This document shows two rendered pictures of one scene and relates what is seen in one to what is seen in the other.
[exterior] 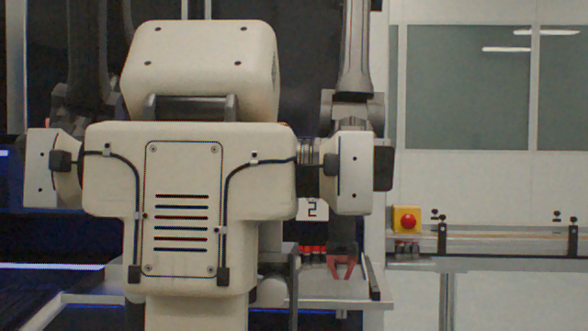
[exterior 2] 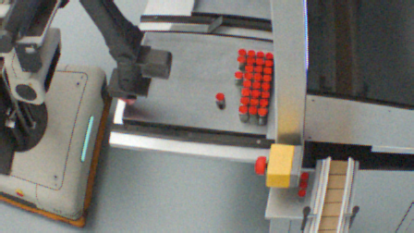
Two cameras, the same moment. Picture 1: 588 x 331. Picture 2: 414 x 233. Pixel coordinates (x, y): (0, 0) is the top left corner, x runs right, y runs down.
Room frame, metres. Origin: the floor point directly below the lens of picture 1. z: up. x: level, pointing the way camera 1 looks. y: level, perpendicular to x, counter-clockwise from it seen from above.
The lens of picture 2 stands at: (1.81, -1.02, 2.45)
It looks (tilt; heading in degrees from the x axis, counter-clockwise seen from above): 60 degrees down; 103
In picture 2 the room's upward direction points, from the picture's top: 9 degrees counter-clockwise
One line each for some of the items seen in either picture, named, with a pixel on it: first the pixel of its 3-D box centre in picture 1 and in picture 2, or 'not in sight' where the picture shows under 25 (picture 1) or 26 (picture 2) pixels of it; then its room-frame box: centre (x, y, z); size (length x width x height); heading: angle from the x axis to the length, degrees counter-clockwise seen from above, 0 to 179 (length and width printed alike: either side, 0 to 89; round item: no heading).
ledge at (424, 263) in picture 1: (409, 262); (297, 195); (1.83, -0.32, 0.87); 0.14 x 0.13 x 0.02; 177
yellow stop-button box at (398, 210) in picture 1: (406, 218); (284, 166); (1.79, -0.30, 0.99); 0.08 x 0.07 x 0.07; 177
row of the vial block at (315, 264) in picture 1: (311, 258); (248, 84); (1.68, -0.05, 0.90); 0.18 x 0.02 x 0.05; 86
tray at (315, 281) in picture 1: (310, 270); (201, 81); (1.57, -0.04, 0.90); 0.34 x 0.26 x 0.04; 176
